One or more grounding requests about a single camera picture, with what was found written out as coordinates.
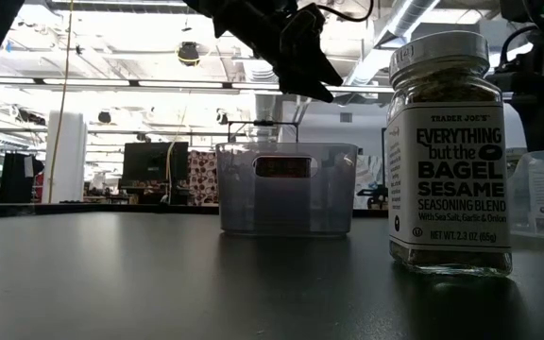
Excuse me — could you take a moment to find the red spice tin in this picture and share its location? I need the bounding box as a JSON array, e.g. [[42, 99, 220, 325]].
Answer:
[[254, 156, 315, 179]]

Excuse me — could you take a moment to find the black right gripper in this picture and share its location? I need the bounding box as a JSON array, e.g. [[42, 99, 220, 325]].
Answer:
[[486, 32, 544, 152]]

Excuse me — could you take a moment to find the silver ceiling duct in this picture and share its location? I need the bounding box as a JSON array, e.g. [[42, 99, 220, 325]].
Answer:
[[345, 0, 443, 89]]

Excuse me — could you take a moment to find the black gantry frame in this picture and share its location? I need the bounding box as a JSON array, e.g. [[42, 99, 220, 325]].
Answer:
[[227, 120, 300, 145]]

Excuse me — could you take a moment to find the black table frame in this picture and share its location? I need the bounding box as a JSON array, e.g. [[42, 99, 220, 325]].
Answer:
[[0, 201, 389, 219]]

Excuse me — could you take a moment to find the yellow hanging cord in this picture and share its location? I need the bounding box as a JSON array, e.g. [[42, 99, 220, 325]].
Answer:
[[46, 0, 76, 204]]

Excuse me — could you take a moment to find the black ceiling dome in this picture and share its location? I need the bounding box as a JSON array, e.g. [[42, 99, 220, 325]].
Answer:
[[176, 41, 202, 68]]

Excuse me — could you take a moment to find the black cabinet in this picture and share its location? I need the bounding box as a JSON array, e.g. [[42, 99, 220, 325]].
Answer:
[[0, 151, 45, 204]]

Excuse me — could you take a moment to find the smoky clear plastic bin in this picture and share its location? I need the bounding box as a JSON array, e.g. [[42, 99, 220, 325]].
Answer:
[[214, 142, 360, 237]]

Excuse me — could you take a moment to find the long ceiling light bar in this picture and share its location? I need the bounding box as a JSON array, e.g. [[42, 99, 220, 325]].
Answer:
[[0, 76, 396, 94]]

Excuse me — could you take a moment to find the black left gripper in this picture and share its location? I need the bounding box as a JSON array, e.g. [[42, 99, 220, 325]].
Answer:
[[181, 0, 345, 104]]

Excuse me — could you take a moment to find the red dotted panel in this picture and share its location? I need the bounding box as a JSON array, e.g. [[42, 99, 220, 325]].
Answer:
[[187, 149, 220, 207]]

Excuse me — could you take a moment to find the black monitor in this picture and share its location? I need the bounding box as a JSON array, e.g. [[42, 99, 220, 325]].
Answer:
[[121, 141, 191, 183]]

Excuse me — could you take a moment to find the ribbed silver duct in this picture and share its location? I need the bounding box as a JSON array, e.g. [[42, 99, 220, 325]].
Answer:
[[243, 59, 285, 143]]

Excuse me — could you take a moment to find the white pillar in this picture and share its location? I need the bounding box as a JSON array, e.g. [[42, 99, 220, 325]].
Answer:
[[42, 110, 89, 204]]

